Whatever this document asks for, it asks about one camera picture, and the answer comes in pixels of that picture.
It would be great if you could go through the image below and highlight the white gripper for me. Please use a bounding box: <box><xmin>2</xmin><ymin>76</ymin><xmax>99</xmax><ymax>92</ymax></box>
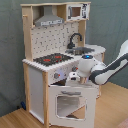
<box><xmin>66</xmin><ymin>72</ymin><xmax>80</xmax><ymax>85</ymax></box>

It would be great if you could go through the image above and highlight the white oven door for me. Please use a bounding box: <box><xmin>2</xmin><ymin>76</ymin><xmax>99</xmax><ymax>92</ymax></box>
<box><xmin>49</xmin><ymin>85</ymin><xmax>96</xmax><ymax>128</ymax></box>

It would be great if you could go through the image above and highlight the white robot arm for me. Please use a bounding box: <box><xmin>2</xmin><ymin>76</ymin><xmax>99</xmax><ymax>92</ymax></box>
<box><xmin>66</xmin><ymin>40</ymin><xmax>128</xmax><ymax>85</ymax></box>

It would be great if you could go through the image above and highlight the wooden toy kitchen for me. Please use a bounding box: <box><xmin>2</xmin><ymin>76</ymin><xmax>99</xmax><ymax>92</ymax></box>
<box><xmin>22</xmin><ymin>2</ymin><xmax>105</xmax><ymax>128</ymax></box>

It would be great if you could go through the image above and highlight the left red oven knob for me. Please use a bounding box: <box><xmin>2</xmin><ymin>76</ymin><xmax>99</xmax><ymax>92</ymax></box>
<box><xmin>54</xmin><ymin>73</ymin><xmax>60</xmax><ymax>79</ymax></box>

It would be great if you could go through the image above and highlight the silver toy sink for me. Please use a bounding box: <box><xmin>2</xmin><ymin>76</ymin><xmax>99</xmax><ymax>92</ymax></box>
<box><xmin>65</xmin><ymin>47</ymin><xmax>95</xmax><ymax>55</ymax></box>

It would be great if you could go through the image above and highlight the black toy faucet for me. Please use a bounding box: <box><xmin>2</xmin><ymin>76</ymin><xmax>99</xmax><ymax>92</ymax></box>
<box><xmin>66</xmin><ymin>32</ymin><xmax>83</xmax><ymax>50</ymax></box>

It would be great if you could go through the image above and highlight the black toy stovetop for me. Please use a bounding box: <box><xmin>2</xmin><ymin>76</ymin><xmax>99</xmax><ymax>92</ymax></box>
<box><xmin>34</xmin><ymin>53</ymin><xmax>71</xmax><ymax>66</ymax></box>

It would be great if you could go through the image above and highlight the grey range hood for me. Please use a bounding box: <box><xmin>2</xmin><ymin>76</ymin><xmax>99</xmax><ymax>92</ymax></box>
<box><xmin>35</xmin><ymin>5</ymin><xmax>64</xmax><ymax>27</ymax></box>

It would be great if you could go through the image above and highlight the toy microwave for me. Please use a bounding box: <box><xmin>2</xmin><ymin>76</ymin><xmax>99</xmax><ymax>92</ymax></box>
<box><xmin>67</xmin><ymin>3</ymin><xmax>90</xmax><ymax>21</ymax></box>

